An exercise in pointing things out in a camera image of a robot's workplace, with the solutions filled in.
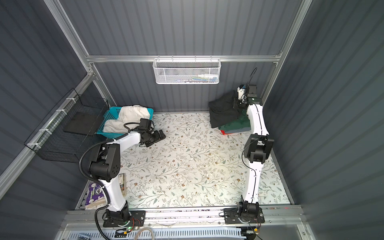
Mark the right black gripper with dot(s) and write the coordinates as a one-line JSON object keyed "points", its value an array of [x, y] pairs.
{"points": [[236, 106]]}

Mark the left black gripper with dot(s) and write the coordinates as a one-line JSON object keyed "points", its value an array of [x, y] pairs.
{"points": [[157, 137]]}

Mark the black t-shirt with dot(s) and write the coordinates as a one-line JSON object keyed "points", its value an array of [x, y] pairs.
{"points": [[224, 110]]}

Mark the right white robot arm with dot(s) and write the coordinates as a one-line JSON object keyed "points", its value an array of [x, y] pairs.
{"points": [[255, 153]]}

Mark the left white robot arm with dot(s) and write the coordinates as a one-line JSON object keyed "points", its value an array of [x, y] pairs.
{"points": [[106, 165]]}

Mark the folded green t-shirt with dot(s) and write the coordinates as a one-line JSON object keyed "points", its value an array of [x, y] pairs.
{"points": [[242, 122]]}

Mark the folded grey t-shirt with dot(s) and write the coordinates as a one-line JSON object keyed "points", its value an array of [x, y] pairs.
{"points": [[247, 129]]}

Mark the white t-shirt in basket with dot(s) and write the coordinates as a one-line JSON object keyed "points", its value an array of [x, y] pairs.
{"points": [[129, 118]]}

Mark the folded red t-shirt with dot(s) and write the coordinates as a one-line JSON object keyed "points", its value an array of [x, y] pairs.
{"points": [[224, 132]]}

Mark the white bottle in basket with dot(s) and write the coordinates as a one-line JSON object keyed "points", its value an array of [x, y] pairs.
{"points": [[209, 76]]}

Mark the teal plastic laundry basket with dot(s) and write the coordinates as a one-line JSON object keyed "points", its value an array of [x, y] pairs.
{"points": [[109, 115]]}

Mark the floral table mat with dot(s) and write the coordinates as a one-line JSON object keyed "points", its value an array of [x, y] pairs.
{"points": [[194, 166]]}

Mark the purple book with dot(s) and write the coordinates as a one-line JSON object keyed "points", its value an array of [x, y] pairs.
{"points": [[95, 196]]}

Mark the white wire wall basket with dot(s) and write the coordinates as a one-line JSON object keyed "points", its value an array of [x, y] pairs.
{"points": [[185, 71]]}

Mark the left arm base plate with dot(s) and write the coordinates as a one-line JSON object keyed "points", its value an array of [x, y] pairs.
{"points": [[135, 218]]}

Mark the black wire side basket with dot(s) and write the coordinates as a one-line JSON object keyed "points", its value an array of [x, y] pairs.
{"points": [[66, 135]]}

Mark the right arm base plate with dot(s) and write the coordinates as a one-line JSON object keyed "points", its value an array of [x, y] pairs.
{"points": [[231, 215]]}

